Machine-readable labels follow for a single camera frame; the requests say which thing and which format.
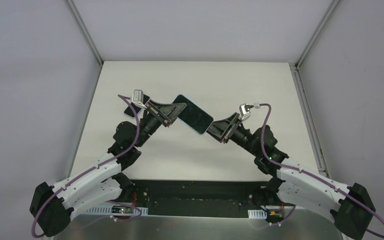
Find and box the light blue phone case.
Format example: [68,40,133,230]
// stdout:
[172,94,214,136]

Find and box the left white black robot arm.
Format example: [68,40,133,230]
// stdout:
[29,100,187,238]

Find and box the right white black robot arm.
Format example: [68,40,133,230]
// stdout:
[206,113,376,240]

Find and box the purple-edged black smartphone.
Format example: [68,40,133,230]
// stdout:
[123,103,143,119]

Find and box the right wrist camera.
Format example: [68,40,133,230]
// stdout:
[239,103,254,122]

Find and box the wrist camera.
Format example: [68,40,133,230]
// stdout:
[130,89,145,108]
[239,103,254,122]

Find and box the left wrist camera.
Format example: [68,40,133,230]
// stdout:
[130,89,145,108]

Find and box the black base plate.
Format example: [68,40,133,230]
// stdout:
[114,179,282,218]

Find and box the left aluminium frame post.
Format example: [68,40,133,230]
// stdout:
[64,0,104,68]

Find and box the aluminium frame post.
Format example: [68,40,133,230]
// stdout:
[64,0,104,68]
[294,0,342,70]

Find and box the right white cable duct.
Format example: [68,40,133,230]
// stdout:
[247,209,268,220]

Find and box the right aluminium frame post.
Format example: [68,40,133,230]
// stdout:
[294,0,342,70]

